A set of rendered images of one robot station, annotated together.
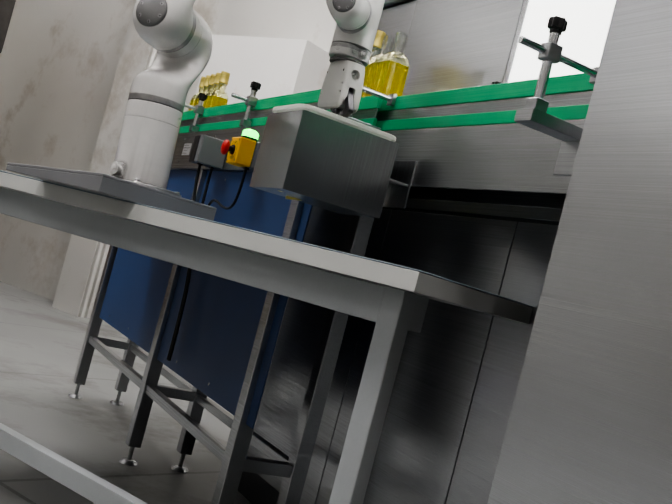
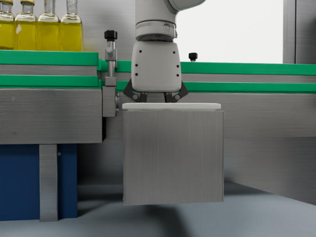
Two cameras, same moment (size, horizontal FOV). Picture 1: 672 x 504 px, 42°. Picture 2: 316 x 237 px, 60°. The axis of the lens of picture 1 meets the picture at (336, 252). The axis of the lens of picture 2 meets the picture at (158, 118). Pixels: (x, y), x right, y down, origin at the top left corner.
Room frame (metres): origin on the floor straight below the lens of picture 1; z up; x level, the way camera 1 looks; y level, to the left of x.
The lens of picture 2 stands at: (1.57, 0.60, 1.00)
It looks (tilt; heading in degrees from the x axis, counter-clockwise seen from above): 1 degrees down; 291
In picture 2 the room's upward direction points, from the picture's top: straight up
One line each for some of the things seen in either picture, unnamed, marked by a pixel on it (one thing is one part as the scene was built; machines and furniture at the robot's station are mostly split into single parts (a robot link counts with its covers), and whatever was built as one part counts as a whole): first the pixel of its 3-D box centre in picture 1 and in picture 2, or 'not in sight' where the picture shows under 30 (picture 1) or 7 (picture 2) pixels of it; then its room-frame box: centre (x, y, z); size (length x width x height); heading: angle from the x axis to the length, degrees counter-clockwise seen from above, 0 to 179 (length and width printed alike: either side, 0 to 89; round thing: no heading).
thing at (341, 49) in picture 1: (349, 55); (157, 34); (1.78, 0.08, 1.16); 0.09 x 0.08 x 0.03; 30
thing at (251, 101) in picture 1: (242, 102); not in sight; (2.42, 0.36, 1.11); 0.07 x 0.04 x 0.13; 118
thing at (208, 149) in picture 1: (208, 152); not in sight; (2.51, 0.43, 0.96); 0.08 x 0.08 x 0.08; 28
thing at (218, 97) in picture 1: (215, 109); not in sight; (3.17, 0.56, 1.19); 0.06 x 0.06 x 0.28; 28
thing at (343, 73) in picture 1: (341, 84); (155, 65); (1.78, 0.08, 1.09); 0.10 x 0.07 x 0.11; 30
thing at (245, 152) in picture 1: (244, 154); not in sight; (2.26, 0.30, 0.96); 0.07 x 0.07 x 0.07; 28
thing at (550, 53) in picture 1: (552, 93); not in sight; (1.34, -0.26, 1.07); 0.17 x 0.05 x 0.23; 118
